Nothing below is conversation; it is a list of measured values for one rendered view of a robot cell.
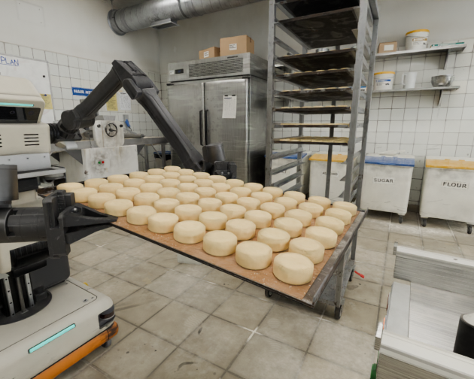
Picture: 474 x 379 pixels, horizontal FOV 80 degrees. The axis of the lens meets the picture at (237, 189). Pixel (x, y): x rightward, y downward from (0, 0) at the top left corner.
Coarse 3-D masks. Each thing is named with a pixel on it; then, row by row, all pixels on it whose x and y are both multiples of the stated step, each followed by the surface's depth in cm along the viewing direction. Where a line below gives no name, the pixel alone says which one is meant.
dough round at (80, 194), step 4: (80, 188) 60; (84, 188) 60; (88, 188) 60; (92, 188) 60; (72, 192) 57; (76, 192) 57; (80, 192) 57; (84, 192) 57; (88, 192) 58; (92, 192) 58; (96, 192) 59; (76, 196) 56; (80, 196) 56; (84, 196) 57; (76, 200) 56; (80, 200) 56; (84, 200) 57
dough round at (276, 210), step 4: (264, 204) 58; (268, 204) 58; (272, 204) 58; (276, 204) 58; (280, 204) 59; (260, 208) 57; (264, 208) 56; (268, 208) 55; (272, 208) 55; (276, 208) 56; (280, 208) 56; (284, 208) 57; (272, 212) 55; (276, 212) 55; (280, 212) 55; (284, 212) 57; (272, 216) 55; (276, 216) 55; (280, 216) 56
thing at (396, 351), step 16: (384, 336) 33; (400, 336) 33; (384, 352) 32; (400, 352) 31; (416, 352) 31; (432, 352) 31; (448, 352) 31; (384, 368) 33; (400, 368) 32; (416, 368) 31; (432, 368) 30; (448, 368) 29; (464, 368) 29
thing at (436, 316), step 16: (416, 288) 54; (432, 288) 54; (416, 304) 49; (432, 304) 49; (448, 304) 49; (464, 304) 49; (416, 320) 45; (432, 320) 45; (448, 320) 45; (464, 320) 37; (416, 336) 42; (432, 336) 42; (448, 336) 42; (464, 336) 37; (464, 352) 37
